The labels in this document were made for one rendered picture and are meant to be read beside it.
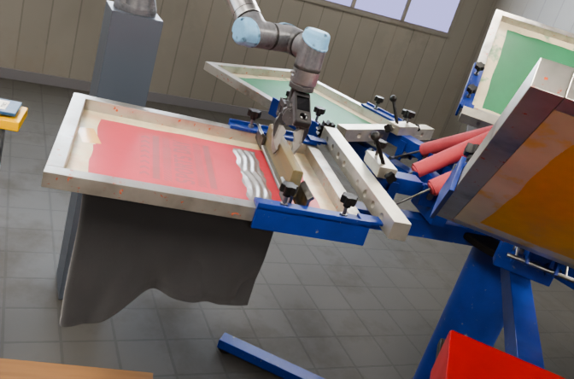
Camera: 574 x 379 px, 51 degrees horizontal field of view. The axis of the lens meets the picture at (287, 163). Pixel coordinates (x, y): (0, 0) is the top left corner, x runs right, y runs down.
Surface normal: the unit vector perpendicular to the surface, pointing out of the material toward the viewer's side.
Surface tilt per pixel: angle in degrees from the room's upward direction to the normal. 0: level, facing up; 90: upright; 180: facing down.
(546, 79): 58
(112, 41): 90
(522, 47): 32
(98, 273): 96
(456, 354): 0
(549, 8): 90
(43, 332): 0
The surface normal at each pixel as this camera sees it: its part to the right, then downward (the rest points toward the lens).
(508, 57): 0.08, -0.63
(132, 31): 0.36, 0.43
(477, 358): 0.28, -0.90
